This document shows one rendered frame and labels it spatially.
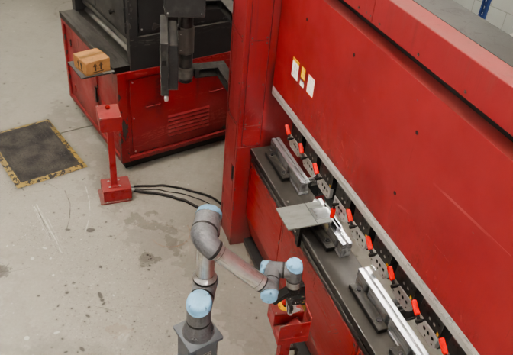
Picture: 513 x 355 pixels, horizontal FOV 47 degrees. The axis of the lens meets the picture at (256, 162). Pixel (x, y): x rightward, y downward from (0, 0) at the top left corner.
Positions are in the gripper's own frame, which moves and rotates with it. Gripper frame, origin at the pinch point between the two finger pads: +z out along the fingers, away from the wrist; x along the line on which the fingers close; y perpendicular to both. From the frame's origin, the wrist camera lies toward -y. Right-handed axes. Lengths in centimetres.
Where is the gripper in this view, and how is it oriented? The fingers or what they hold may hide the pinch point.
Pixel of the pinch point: (288, 313)
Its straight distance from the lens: 295.6
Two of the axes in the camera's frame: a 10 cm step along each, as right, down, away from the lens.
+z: 0.1, 8.0, 6.0
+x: -2.4, -5.8, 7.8
